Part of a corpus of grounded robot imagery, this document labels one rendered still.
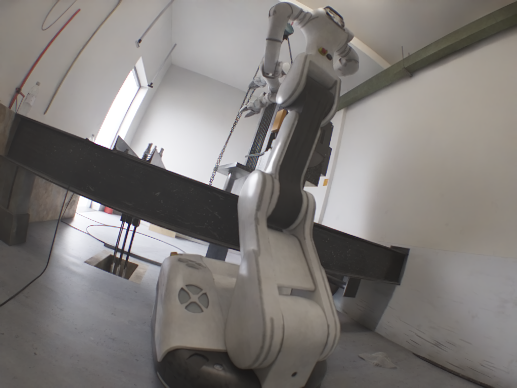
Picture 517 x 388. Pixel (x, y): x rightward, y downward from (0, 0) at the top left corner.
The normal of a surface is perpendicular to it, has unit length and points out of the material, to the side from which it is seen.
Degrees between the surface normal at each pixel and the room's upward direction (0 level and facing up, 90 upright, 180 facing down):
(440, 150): 90
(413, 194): 90
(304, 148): 100
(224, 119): 90
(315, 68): 121
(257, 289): 78
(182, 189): 90
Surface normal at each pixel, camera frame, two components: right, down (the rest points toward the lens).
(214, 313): 0.50, -0.74
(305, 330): 0.48, -0.47
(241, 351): -0.84, -0.33
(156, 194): 0.32, -0.04
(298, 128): 0.37, 0.17
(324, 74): 0.22, 0.50
